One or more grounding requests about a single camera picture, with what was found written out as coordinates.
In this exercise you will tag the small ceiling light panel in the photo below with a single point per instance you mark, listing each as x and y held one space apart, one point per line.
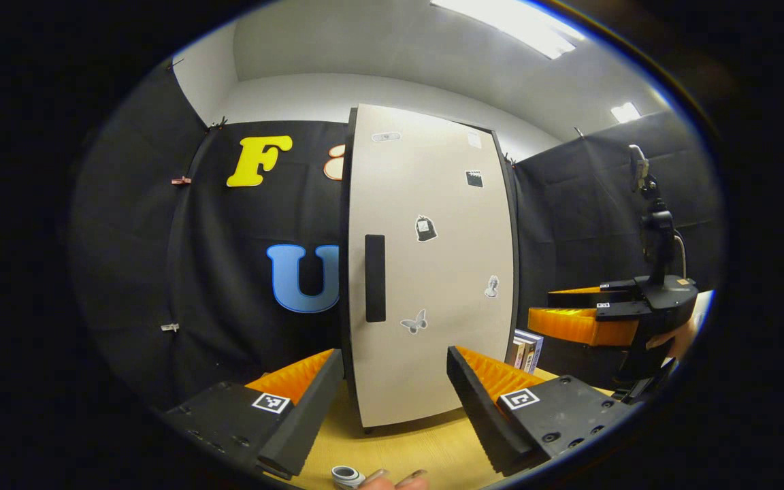
625 113

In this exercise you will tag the boxed books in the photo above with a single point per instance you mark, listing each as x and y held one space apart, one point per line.
528 350

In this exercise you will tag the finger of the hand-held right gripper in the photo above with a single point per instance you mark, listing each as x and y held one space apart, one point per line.
569 297
569 325

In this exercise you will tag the black clip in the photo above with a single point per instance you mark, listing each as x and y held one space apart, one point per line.
216 124

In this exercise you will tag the white green-label bottle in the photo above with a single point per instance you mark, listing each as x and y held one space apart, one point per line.
348 476

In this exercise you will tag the grey cabinet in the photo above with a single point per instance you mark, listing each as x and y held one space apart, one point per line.
346 306

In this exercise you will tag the red clip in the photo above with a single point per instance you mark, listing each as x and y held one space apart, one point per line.
181 181

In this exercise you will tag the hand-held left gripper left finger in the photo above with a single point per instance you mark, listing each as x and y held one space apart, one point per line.
307 415

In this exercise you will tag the black backdrop cloth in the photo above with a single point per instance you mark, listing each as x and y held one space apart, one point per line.
229 272

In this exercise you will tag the large ceiling light panel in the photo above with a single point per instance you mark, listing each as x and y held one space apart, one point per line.
514 27

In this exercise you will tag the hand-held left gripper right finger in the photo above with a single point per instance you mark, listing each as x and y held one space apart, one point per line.
484 415

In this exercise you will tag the white clip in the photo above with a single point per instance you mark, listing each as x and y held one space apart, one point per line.
169 327

